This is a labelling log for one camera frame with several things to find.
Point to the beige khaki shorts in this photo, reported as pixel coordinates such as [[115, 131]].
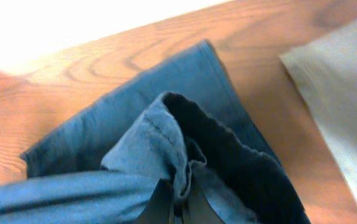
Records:
[[325, 73]]

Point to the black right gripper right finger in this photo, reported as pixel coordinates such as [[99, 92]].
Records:
[[197, 209]]

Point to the navy blue denim shorts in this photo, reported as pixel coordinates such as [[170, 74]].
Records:
[[176, 121]]

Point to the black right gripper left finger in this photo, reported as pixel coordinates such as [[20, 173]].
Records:
[[160, 208]]

